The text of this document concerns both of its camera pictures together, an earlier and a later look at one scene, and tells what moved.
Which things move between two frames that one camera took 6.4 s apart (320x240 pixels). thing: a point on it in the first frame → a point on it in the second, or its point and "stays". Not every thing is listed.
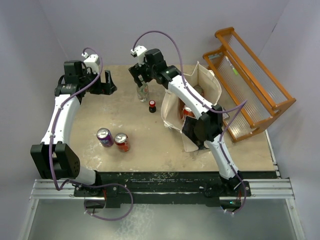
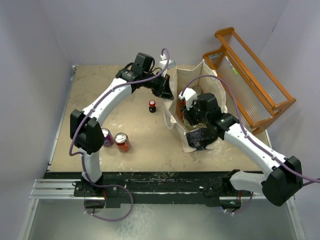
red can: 121,140 stays
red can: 199,90 stays
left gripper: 106,88 → 163,90
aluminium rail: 45,189 stays
